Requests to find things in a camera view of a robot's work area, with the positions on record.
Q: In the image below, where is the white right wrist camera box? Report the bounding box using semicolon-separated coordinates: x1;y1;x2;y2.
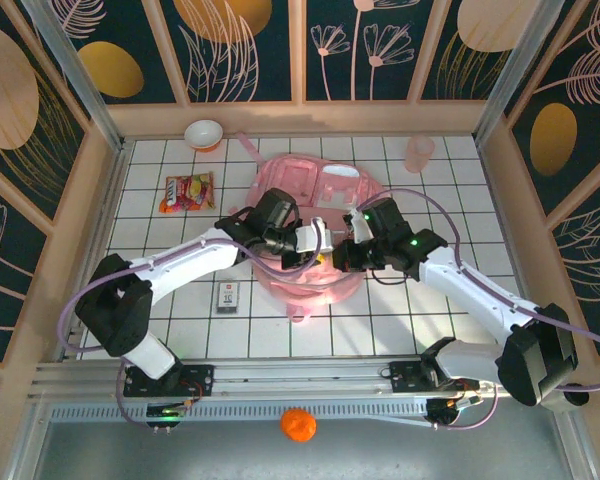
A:
346;210;374;245

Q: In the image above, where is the dark floral wall panel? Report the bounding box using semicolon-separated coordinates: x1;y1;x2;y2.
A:
0;0;89;221
157;0;294;105
49;0;179;105
419;0;549;103
0;177;51;364
304;0;446;103
549;187;600;356
502;0;600;216

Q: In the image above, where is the slotted grey cable duct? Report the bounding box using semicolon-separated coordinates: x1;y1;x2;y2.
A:
49;402;431;426

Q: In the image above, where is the pink school backpack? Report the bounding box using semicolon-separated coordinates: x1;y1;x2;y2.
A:
234;130;396;324

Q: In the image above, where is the grey box with black cylinder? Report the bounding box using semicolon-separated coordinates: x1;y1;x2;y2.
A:
549;382;591;411

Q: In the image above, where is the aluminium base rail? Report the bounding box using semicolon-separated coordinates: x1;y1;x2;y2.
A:
29;355;569;401

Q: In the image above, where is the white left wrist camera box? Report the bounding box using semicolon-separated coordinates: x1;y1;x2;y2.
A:
296;216;335;255

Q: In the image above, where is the black white card pack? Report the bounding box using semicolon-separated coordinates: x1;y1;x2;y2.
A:
216;280;242;316

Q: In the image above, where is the pink translucent plastic cup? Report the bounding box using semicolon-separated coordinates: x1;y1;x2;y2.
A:
404;134;436;174

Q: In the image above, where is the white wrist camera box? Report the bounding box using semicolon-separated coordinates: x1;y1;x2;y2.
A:
346;210;374;245
296;216;335;255

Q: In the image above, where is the aluminium corner post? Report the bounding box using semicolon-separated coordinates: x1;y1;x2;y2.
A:
472;0;566;144
18;0;127;152

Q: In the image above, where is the aluminium table edge rail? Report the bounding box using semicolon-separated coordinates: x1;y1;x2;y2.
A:
54;139;131;364
472;133;554;354

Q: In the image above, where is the small circuit board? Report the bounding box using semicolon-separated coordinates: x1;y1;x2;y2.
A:
146;399;191;431
426;394;484;430

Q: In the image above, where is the orange white bowl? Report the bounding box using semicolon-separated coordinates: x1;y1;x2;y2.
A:
183;118;225;153

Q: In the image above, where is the orange ball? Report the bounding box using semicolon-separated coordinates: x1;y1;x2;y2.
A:
279;407;318;445

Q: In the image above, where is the orange fruit candy bag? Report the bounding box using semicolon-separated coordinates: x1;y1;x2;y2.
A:
159;171;216;215

